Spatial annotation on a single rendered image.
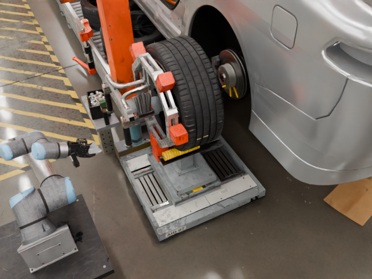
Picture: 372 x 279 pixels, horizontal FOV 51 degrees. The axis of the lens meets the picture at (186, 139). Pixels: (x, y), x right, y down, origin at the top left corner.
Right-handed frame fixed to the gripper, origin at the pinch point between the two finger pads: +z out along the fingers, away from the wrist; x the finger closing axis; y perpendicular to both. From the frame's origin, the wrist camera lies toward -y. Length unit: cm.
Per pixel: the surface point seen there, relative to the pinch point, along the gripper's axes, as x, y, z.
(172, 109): -22, 43, 22
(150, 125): 10.8, 10.1, 37.4
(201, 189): -20, -23, 74
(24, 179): 73, -82, -13
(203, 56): -11, 70, 38
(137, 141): 12.5, -3.3, 32.7
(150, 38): 130, 25, 95
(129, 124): -13.8, 28.2, 4.7
